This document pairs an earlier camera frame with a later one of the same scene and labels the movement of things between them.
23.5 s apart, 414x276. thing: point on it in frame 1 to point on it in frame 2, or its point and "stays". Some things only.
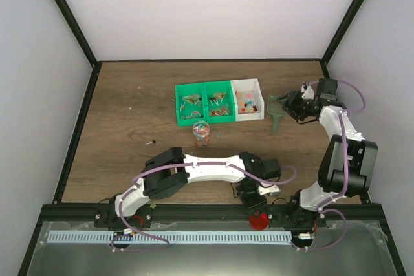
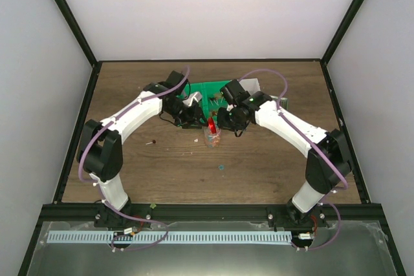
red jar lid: (259, 223) to (211, 125)
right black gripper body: (299, 110) to (233, 121)
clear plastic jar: (201, 130) to (212, 140)
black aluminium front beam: (206, 212) stays
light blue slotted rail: (174, 236) stays
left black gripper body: (247, 195) to (185, 117)
